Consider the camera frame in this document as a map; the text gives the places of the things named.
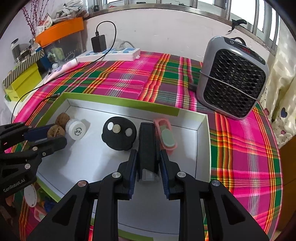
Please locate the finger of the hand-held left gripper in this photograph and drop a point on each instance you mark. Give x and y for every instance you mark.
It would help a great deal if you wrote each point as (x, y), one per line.
(53, 143)
(39, 132)

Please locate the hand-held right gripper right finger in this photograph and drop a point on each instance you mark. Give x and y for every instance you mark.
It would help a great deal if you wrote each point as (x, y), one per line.
(165, 176)

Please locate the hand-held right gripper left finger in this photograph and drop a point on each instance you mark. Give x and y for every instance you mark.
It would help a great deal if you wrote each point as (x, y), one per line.
(133, 176)

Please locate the white round jar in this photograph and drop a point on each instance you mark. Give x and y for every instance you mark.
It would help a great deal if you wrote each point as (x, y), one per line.
(76, 129)

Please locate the green round piece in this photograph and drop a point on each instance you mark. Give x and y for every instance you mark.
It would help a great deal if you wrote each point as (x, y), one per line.
(41, 193)

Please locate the black rectangular device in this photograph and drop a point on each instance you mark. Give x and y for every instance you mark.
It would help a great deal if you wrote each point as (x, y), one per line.
(146, 148)

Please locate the black round disc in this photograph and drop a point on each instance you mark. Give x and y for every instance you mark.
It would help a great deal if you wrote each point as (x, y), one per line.
(115, 141)

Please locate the green white cardboard box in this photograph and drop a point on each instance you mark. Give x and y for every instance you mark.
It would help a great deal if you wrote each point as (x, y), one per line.
(92, 162)

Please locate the small green box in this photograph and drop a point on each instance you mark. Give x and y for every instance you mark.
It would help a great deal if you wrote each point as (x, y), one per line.
(7, 95)

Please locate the yellow-green shoe box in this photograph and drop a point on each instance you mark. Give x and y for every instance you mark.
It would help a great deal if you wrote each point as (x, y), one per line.
(23, 81)

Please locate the small white round gadget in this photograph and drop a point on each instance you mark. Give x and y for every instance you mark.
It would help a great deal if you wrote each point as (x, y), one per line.
(54, 65)

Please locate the dark blue box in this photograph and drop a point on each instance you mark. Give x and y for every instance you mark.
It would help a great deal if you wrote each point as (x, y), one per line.
(44, 62)

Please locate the grey white striped box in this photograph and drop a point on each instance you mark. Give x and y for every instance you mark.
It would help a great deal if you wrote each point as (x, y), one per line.
(30, 60)

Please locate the pink white wand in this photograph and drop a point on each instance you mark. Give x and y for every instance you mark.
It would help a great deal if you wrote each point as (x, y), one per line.
(69, 63)

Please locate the glass jar black lid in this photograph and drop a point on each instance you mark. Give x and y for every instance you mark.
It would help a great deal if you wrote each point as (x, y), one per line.
(15, 49)

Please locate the black charger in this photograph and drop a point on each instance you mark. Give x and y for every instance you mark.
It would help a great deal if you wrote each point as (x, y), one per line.
(98, 44)

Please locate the clear bin orange lid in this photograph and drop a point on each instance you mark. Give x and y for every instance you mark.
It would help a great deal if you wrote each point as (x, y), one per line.
(60, 27)

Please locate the printed paper packets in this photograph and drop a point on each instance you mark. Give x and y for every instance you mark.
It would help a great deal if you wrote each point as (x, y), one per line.
(44, 24)

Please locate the purple flower branches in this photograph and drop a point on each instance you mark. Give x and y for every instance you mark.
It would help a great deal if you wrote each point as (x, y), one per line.
(32, 23)

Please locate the white power strip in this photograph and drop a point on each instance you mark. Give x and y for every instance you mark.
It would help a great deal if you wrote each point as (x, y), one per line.
(115, 52)

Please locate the grey fan heater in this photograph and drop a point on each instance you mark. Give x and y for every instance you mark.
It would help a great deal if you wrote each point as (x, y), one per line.
(231, 81)

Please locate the wooden wardrobe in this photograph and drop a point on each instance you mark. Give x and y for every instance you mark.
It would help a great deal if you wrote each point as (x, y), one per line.
(288, 185)

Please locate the pile of white gloves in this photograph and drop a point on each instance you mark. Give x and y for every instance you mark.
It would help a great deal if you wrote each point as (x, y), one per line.
(69, 9)

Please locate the cream curtain with hearts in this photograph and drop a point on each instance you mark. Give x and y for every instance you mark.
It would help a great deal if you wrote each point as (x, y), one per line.
(284, 92)

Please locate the black hook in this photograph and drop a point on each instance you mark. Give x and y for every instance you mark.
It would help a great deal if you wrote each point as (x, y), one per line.
(239, 22)

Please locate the metal window bars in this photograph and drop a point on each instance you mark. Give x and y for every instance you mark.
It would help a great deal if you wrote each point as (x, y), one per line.
(256, 16)

